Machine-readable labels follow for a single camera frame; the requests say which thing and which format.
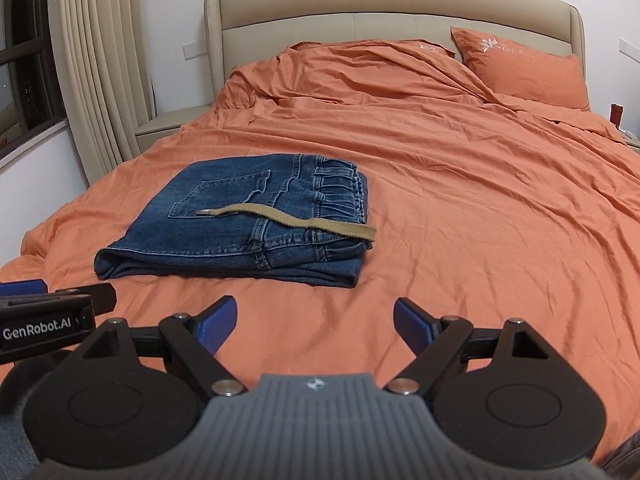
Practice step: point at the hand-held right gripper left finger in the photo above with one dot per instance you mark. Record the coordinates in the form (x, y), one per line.
(220, 325)

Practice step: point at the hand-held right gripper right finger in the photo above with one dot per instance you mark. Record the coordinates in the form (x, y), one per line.
(407, 325)

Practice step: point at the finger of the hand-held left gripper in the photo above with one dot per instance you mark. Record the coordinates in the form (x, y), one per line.
(102, 297)
(22, 287)

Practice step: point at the blue denim pants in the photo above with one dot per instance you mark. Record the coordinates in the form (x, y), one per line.
(225, 230)

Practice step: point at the khaki woven belt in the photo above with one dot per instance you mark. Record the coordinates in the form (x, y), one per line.
(310, 223)

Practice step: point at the orange duvet cover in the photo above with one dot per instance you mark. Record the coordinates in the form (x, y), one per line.
(475, 200)

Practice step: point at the beige nightstand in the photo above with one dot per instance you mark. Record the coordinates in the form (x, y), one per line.
(631, 141)
(165, 122)

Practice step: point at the dark framed window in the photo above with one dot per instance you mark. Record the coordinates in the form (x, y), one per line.
(25, 60)

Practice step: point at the beige pleated curtain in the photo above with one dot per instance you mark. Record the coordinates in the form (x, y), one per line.
(100, 60)

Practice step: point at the orange embroidered pillow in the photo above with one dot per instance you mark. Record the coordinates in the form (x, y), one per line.
(525, 72)

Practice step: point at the beige upholstered bed headboard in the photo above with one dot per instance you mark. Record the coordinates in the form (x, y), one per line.
(350, 5)

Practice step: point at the white wall switch plate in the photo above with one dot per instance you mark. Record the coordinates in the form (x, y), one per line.
(194, 50)

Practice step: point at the white wall outlet plate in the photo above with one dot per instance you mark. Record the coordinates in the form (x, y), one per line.
(629, 46)

